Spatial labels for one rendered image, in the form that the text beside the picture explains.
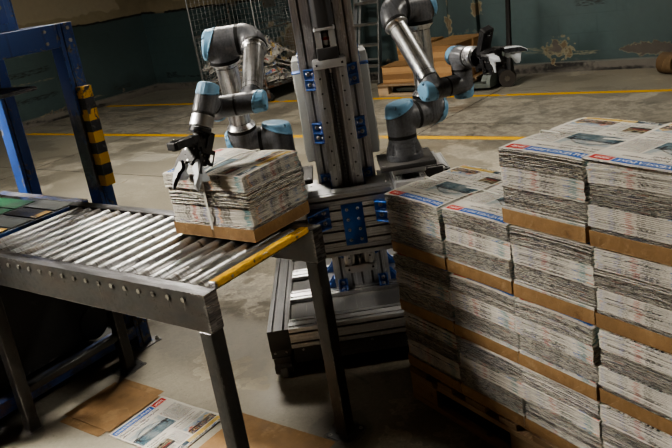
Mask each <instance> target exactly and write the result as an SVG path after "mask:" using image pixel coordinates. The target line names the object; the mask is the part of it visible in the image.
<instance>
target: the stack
mask: <svg viewBox="0 0 672 448"><path fill-rule="evenodd" d="M426 178H427V179H426ZM502 182H503V180H502V178H501V171H497V170H491V169H486V168H481V167H475V166H468V165H461V166H457V167H454V168H451V169H448V170H446V171H443V172H440V173H438V174H435V175H433V176H431V177H424V180H419V181H415V182H412V183H409V184H407V185H404V186H401V187H399V188H396V189H394V190H391V191H389V192H387V193H385V194H384V198H385V200H386V202H387V203H386V205H387V206H386V208H387V209H386V210H387V211H388V213H387V215H388V216H387V218H388V221H389V225H390V228H391V229H390V230H391V238H393V239H392V240H393V241H395V242H398V243H401V244H404V245H407V246H410V247H413V248H416V249H419V250H421V251H424V252H427V253H430V254H433V255H435V256H438V257H441V258H444V261H445V258H447V257H448V260H451V261H454V262H457V263H460V264H463V265H465V266H468V267H471V268H474V269H477V270H480V271H483V272H485V273H488V274H491V275H494V276H497V277H499V278H502V279H505V280H508V281H513V280H514V283H515V284H518V285H521V286H524V287H526V288H529V289H532V290H535V291H538V292H540V293H543V294H546V295H549V296H552V297H555V298H557V299H560V300H563V301H566V302H569V303H572V304H575V305H578V306H581V307H584V308H587V309H590V310H593V311H595V310H596V309H597V313H599V314H602V315H605V316H608V317H611V318H614V319H617V320H620V321H623V322H626V323H629V324H632V325H635V326H638V327H641V328H644V329H646V330H649V331H652V332H655V333H658V334H661V335H663V336H666V337H669V338H672V266H668V265H665V264H661V263H657V262H653V261H649V260H645V259H641V258H637V257H633V256H629V255H626V254H622V253H618V252H614V251H610V250H606V249H602V248H598V247H594V246H590V242H588V243H583V242H579V241H575V240H571V239H567V238H563V237H559V236H556V235H552V234H548V233H544V232H540V231H536V230H532V229H529V228H525V227H521V226H517V225H513V224H509V223H505V222H503V214H502V207H503V205H504V204H506V203H505V202H504V197H503V192H504V190H503V187H502V186H503V185H502ZM393 255H394V256H393V259H394V261H395V268H396V269H395V271H396V273H397V274H396V278H397V282H398V286H399V296H400V297H401V299H402V300H404V301H406V302H409V303H411V304H413V305H416V306H418V307H420V308H423V309H425V310H427V311H430V312H432V313H434V314H437V315H439V316H441V317H443V318H445V319H448V320H450V321H452V322H453V321H455V324H457V325H459V326H461V327H464V328H466V329H468V330H471V331H473V332H475V333H477V334H480V335H482V336H484V337H486V338H489V339H491V340H493V341H495V342H497V343H499V344H502V345H504V346H506V347H508V348H510V349H512V350H514V351H517V352H518V351H520V353H521V354H523V355H525V356H528V357H530V358H532V359H534V360H537V361H539V362H541V363H543V364H546V365H548V366H550V367H552V368H554V369H557V370H559V371H561V372H563V373H565V374H567V375H570V376H572V377H574V378H576V379H578V380H580V381H582V382H584V383H587V384H589V385H591V386H593V387H595V388H596V394H597V388H598V387H599V386H601V388H602V389H603V390H605V391H607V392H609V393H611V394H613V395H616V396H618V397H620V398H622V399H624V400H626V401H628V402H630V403H633V404H635V405H637V406H639V407H641V408H643V409H646V410H648V411H650V412H652V413H654V414H657V415H659V416H661V417H663V418H665V419H668V420H670V421H672V354H670V353H667V352H664V351H662V350H659V349H656V348H653V347H651V346H648V345H645V344H643V343H640V342H637V341H634V340H632V339H629V338H626V337H623V336H621V335H618V334H615V333H612V332H610V331H607V330H604V329H601V328H599V327H596V325H593V324H590V323H587V322H584V321H582V320H579V319H576V318H573V317H570V316H568V315H565V314H562V313H559V312H557V311H554V310H551V309H548V308H546V307H543V306H540V305H537V304H535V303H532V302H529V301H526V300H524V299H521V298H518V297H515V296H514V294H510V293H507V292H504V291H501V290H499V289H496V288H493V287H490V286H488V285H485V284H482V283H479V282H477V281H474V280H471V279H468V278H466V277H463V276H460V275H457V274H455V273H452V272H449V271H448V270H443V269H440V268H438V267H435V266H432V265H430V264H427V263H424V262H421V261H419V260H416V259H413V258H411V257H408V256H405V255H403V254H400V253H395V254H393ZM404 318H405V322H406V323H405V326H406V327H405V329H406V334H407V337H408V340H407V341H408V344H409V350H410V351H409V354H410V355H412V356H413V357H415V358H417V359H419V360H421V361H423V362H424V363H426V364H428V365H430V366H432V367H433V368H435V369H437V370H439V371H440V372H442V373H444V374H446V375H447V376H449V377H451V378H453V379H454V380H456V381H458V382H462V384H464V385H466V386H467V387H469V388H471V389H473V390H475V391H477V392H479V393H481V394H483V395H485V396H487V397H488V398H490V399H492V400H494V401H496V402H498V403H499V404H501V405H503V406H505V407H507V408H509V409H510V410H512V411H514V412H516V413H518V414H520V415H521V416H523V417H524V416H526V418H527V419H529V420H531V421H533V422H534V423H536V424H538V425H540V426H542V427H543V428H545V429H547V430H549V431H551V432H552V433H554V434H556V435H558V436H559V437H561V438H563V439H565V440H567V441H568V442H570V443H572V444H574V445H576V446H577V447H579V448H672V436H671V435H669V434H667V433H665V432H663V431H661V430H658V429H656V428H654V427H652V426H650V425H648V424H646V423H644V422H642V421H640V420H638V419H636V418H634V417H632V416H630V415H627V414H625V413H623V412H621V411H619V410H617V409H615V408H613V407H611V406H609V405H607V404H605V403H603V402H601V401H600V400H599V401H595V400H593V399H591V398H589V397H587V396H585V395H583V394H581V393H579V392H576V391H574V390H572V389H570V388H568V387H566V386H564V385H562V384H560V383H558V382H555V381H553V380H551V379H549V378H547V377H545V376H543V375H541V374H539V373H537V372H534V371H532V370H530V369H528V368H526V367H524V366H522V365H520V364H518V363H516V362H514V361H511V360H509V359H507V358H505V357H503V356H501V355H499V354H496V353H494V352H492V351H490V350H488V349H486V348H484V347H481V346H479V345H477V344H475V343H473V342H471V341H469V340H466V339H464V338H462V337H460V336H458V335H456V334H455V333H453V332H451V331H449V330H447V329H444V328H442V327H440V326H438V325H436V324H433V323H431V322H429V321H427V320H424V319H422V318H420V317H418V316H416V315H413V314H411V313H409V312H407V311H404ZM410 373H411V377H412V384H413V391H414V392H413V394H414V397H415V398H416V399H418V400H420V401H421V402H423V403H425V404H426V405H428V406H429V407H431V408H433V409H434V410H436V411H438V412H439V413H441V414H442V415H444V416H446V417H447V418H449V419H451V420H452V421H454V422H455V423H457V424H459V425H460V426H462V427H464V428H465V429H467V430H468V431H470V432H472V433H473V434H475V435H477V436H478V437H480V438H481V439H483V440H485V441H486V442H488V443H490V444H491V445H493V446H494V447H496V448H559V447H557V446H555V445H554V444H552V443H550V442H548V441H547V440H545V439H543V438H541V437H539V436H538V435H536V434H534V433H532V432H531V431H529V430H527V429H526V428H524V427H522V426H520V425H519V424H517V423H515V422H513V421H511V420H509V419H508V418H506V417H504V416H502V415H500V414H498V413H497V412H495V411H493V410H491V409H489V408H487V407H486V406H484V405H482V404H480V403H478V402H477V401H475V400H473V399H471V398H469V397H467V396H466V395H464V394H462V393H460V392H459V391H457V390H455V389H454V388H452V387H450V386H448V385H447V384H445V383H443V382H441V381H440V380H439V381H438V380H437V379H435V378H433V377H432V376H431V375H429V374H427V373H426V372H424V371H422V370H420V369H419V368H417V367H415V366H413V365H412V364H411V365H410ZM442 394H444V395H445V396H447V397H449V398H451V399H452V400H454V401H456V402H458V403H459V404H461V405H463V406H464V407H466V408H468V409H470V410H471V411H473V412H475V413H476V414H478V415H480V416H482V417H483V418H485V419H487V420H488V421H490V422H492V423H494V424H495V425H497V426H499V427H501V428H502V429H504V430H506V431H507V432H509V433H510V438H511V444H509V443H508V442H506V441H504V440H503V439H501V438H499V437H498V436H496V435H494V434H493V433H491V432H489V431H488V430H486V429H484V428H483V427H481V426H479V425H478V424H476V423H474V422H473V421H471V420H469V419H468V418H466V417H464V416H462V415H461V414H459V413H457V412H456V411H454V410H452V409H451V408H449V407H447V406H446V405H444V404H443V397H442Z"/></svg>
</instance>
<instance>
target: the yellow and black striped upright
mask: <svg viewBox="0 0 672 448"><path fill-rule="evenodd" d="M75 89H76V93H77V97H78V100H79V104H80V108H81V112H82V116H83V120H84V123H85V127H86V131H87V135H88V139H89V143H90V146H91V150H92V154H93V158H94V162H95V166H96V169H97V173H98V177H99V181H100V185H101V186H109V185H111V184H114V183H116V182H115V178H114V174H113V169H112V165H111V161H110V158H109V154H108V150H107V146H106V142H105V138H104V134H103V130H102V126H101V122H100V118H99V114H98V110H97V106H96V102H95V99H94V95H93V91H92V88H91V85H83V86H79V87H75Z"/></svg>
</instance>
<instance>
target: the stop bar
mask: <svg viewBox="0 0 672 448"><path fill-rule="evenodd" d="M307 233H309V229H308V227H300V228H298V229H297V230H295V231H293V232H292V233H290V234H288V235H286V236H285V237H283V238H281V239H280V240H278V241H276V242H275V243H273V244H271V245H270V246H268V247H266V248H264V249H263V250H261V251H259V252H258V253H256V254H254V255H253V256H251V257H249V258H247V259H246V260H244V261H242V262H241V263H239V264H237V265H236V266H234V267H232V268H231V269H229V270H227V271H225V272H224V273H222V274H220V275H219V276H217V277H215V278H214V279H212V280H210V281H209V287H211V288H218V287H220V286H221V285H223V284H225V283H226V282H228V281H230V280H231V279H233V278H235V277H236V276H238V275H240V274H241V273H243V272H245V271H246V270H248V269H249V268H251V267H253V266H254V265H256V264H258V263H259V262H261V261H263V260H264V259H266V258H268V257H269V256H271V255H273V254H274V253H276V252H277V251H279V250H281V249H282V248H284V247H286V246H287V245H289V244H291V243H292V242H294V241H296V240H297V239H299V238H301V237H302V236H304V235H305V234H307Z"/></svg>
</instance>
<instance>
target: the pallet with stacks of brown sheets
mask: <svg viewBox="0 0 672 448"><path fill-rule="evenodd" d="M478 37H479V33H477V34H465V35H452V36H449V37H446V38H444V37H443V36H442V37H431V44H432V53H433V62H434V68H435V70H436V72H437V74H438V75H439V77H440V78H441V77H446V76H450V75H452V70H451V65H449V64H447V62H446V61H445V52H446V50H447V49H448V48H449V47H450V46H456V45H462V46H477V43H478ZM396 47H397V45H396ZM397 54H398V58H399V61H394V62H392V63H389V64H387V65H384V66H381V68H382V73H383V75H382V76H383V83H381V84H379V85H377V86H378V93H379V97H382V96H412V94H413V92H402V93H392V88H393V91H396V89H397V88H399V87H401V86H414V85H415V83H414V75H413V72H412V70H411V69H410V67H409V65H408V64H407V62H406V60H405V59H404V57H403V55H402V54H401V52H400V50H399V48H398V47H397ZM472 74H473V82H475V81H481V79H482V76H483V73H482V71H480V72H476V69H475V67H472Z"/></svg>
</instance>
